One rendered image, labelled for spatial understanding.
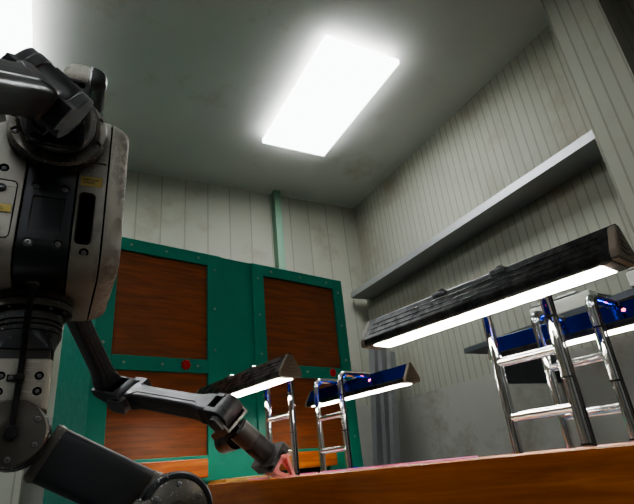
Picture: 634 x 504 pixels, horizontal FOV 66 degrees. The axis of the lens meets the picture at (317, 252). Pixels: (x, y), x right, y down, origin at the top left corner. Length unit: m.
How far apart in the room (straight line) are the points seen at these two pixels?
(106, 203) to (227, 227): 3.94
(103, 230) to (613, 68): 2.91
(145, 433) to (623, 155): 2.70
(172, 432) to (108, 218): 1.37
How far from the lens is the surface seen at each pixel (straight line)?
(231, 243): 4.83
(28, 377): 0.99
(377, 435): 4.31
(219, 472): 2.27
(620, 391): 1.38
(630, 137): 3.14
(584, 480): 0.63
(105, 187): 1.00
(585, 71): 3.44
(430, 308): 1.13
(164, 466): 2.10
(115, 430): 2.12
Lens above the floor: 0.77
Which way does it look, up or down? 24 degrees up
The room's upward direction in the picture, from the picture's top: 6 degrees counter-clockwise
